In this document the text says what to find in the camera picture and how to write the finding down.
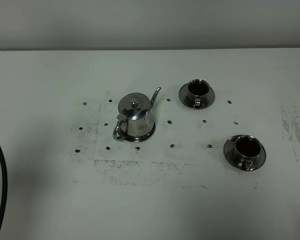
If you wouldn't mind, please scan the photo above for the stainless steel teapot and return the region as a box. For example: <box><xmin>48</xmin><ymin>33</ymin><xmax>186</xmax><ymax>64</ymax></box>
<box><xmin>112</xmin><ymin>87</ymin><xmax>161</xmax><ymax>141</ymax></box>

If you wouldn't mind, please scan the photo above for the steel teapot saucer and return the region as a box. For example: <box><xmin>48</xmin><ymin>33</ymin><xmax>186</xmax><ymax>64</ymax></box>
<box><xmin>124</xmin><ymin>124</ymin><xmax>156</xmax><ymax>143</ymax></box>

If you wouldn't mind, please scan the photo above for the far steel teacup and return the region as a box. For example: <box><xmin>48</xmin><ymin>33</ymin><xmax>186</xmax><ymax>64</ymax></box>
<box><xmin>187</xmin><ymin>79</ymin><xmax>213</xmax><ymax>109</ymax></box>

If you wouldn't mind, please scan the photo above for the steel teacup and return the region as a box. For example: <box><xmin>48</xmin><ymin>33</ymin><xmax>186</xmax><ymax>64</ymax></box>
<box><xmin>187</xmin><ymin>79</ymin><xmax>213</xmax><ymax>109</ymax></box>
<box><xmin>234</xmin><ymin>135</ymin><xmax>261</xmax><ymax>171</ymax></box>

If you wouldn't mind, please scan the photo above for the near steel teacup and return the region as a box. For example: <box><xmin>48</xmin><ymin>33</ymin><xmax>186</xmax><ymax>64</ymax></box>
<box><xmin>234</xmin><ymin>135</ymin><xmax>261</xmax><ymax>171</ymax></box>

